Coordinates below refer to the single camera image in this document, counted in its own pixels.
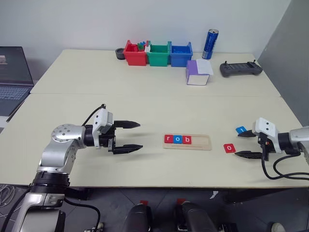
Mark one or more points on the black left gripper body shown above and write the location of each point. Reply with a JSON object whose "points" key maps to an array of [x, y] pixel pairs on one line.
{"points": [[106, 140]]}

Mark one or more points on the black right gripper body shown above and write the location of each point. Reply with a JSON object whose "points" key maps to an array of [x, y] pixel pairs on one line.
{"points": [[264, 148]]}

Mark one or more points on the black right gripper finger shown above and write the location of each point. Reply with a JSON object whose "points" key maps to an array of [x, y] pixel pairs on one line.
{"points": [[249, 155], [248, 134]]}

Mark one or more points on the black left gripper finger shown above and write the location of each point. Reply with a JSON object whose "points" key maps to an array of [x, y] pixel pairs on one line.
{"points": [[128, 124], [128, 149]]}

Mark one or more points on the blue tile letter t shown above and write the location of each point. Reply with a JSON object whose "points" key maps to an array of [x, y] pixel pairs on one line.
{"points": [[240, 129]]}

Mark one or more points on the red tile letter o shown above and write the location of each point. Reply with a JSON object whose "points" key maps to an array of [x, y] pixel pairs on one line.
{"points": [[229, 148]]}

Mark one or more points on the wooden letter tray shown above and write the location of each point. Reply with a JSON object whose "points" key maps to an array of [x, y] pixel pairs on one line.
{"points": [[200, 142]]}

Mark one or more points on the red tile letter b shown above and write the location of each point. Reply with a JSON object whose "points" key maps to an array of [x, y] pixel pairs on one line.
{"points": [[187, 140]]}

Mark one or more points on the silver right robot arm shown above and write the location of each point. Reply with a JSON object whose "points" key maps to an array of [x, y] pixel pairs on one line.
{"points": [[297, 141]]}

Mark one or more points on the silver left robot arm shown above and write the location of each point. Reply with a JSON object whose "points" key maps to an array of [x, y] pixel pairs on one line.
{"points": [[65, 145]]}

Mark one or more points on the red tile letter r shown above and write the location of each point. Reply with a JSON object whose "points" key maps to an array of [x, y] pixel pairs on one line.
{"points": [[169, 139]]}

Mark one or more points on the blue tile letter o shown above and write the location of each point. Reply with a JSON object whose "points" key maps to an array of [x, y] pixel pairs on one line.
{"points": [[178, 139]]}

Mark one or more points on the white paper scrap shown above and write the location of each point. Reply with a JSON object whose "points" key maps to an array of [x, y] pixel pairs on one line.
{"points": [[214, 194]]}

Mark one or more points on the grey handheld controller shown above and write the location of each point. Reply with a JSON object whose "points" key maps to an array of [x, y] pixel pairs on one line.
{"points": [[240, 68]]}

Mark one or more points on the red plastic bin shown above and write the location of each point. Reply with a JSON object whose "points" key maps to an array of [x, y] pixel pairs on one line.
{"points": [[135, 57]]}

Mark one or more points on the black round container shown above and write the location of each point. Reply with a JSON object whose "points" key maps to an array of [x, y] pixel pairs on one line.
{"points": [[119, 53]]}

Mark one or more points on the dark rounded shape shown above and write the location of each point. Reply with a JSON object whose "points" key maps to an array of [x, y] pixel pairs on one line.
{"points": [[137, 220], [195, 218]]}

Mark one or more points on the green plastic bin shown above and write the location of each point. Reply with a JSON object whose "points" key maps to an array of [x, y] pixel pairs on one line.
{"points": [[157, 58]]}

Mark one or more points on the grey shoe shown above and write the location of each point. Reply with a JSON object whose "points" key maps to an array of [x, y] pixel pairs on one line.
{"points": [[277, 227]]}

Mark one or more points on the white toy piece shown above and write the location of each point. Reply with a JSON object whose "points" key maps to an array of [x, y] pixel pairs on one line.
{"points": [[147, 48]]}

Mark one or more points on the green toy brick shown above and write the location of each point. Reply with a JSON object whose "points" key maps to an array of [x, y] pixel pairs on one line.
{"points": [[140, 47]]}

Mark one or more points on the purple and white box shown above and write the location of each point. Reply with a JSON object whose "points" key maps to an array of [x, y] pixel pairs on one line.
{"points": [[193, 75]]}

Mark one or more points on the blue plastic bin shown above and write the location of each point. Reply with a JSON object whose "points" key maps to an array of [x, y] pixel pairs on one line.
{"points": [[179, 58]]}

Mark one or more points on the blue drink can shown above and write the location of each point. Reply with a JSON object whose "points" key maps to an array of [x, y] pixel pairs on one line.
{"points": [[209, 44]]}

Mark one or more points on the grey open laptop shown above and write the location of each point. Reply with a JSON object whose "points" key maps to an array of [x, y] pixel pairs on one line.
{"points": [[13, 70]]}

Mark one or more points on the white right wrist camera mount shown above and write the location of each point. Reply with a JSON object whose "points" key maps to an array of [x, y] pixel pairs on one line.
{"points": [[266, 130]]}

